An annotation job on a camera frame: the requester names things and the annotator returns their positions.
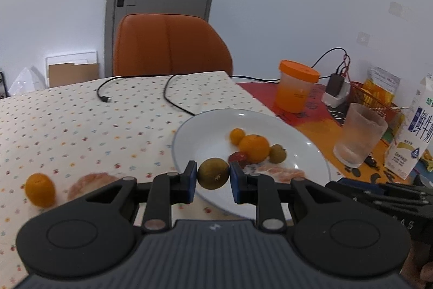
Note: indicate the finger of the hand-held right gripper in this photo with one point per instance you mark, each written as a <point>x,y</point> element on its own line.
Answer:
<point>372,196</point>
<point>382,185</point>

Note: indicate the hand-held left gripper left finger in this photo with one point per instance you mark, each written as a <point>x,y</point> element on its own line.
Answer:
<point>192,179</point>

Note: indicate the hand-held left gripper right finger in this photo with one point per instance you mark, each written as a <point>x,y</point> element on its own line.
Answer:
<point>235,180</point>

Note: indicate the green-brown round fruit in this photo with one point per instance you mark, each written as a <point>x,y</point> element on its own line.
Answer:
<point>213,173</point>
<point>277,153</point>

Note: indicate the small red fruit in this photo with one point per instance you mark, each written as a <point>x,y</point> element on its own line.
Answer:
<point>238,157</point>

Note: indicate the large orange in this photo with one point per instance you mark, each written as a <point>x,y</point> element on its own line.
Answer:
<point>255,148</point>

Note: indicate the small orange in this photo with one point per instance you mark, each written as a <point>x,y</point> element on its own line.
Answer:
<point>236,135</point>

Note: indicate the peeled pomelo segment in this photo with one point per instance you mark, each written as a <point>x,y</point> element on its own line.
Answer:
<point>280,174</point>

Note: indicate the white plate with blue rim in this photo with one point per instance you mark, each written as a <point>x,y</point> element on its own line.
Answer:
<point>209,133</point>

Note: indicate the person's right hand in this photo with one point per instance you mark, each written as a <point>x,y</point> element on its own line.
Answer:
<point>419,268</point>

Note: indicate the frosted clear plastic cup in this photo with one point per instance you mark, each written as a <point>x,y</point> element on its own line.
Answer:
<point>360,136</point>

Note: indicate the white milk carton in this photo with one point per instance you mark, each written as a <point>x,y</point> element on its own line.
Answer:
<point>411,136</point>

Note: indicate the red patterned table mat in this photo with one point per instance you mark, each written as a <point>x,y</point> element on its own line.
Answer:
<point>324,126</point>

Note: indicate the peeled pomelo chunk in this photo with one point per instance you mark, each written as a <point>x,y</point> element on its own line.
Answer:
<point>89,182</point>

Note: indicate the white and yellow snack bag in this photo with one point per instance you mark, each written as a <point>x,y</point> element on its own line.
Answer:
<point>382,82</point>

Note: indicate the black charger on white dock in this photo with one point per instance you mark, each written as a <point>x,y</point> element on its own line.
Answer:
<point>333,87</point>

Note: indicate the orange lidded plastic cup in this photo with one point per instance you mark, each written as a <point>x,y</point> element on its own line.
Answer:
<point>296,86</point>

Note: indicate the floral white tablecloth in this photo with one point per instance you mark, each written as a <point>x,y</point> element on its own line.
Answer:
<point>84,126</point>

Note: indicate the orange chair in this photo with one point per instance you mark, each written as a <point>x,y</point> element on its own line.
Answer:
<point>169,45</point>

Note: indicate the medium orange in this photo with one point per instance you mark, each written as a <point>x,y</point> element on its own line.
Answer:
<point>40,189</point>

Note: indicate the brown cardboard sheet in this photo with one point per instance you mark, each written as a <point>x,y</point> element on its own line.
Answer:
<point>72,75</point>

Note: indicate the flat cardboard box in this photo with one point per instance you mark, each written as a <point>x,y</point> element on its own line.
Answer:
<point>67,58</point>

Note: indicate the clear plastic bag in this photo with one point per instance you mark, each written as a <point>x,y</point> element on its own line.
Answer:
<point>27,80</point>

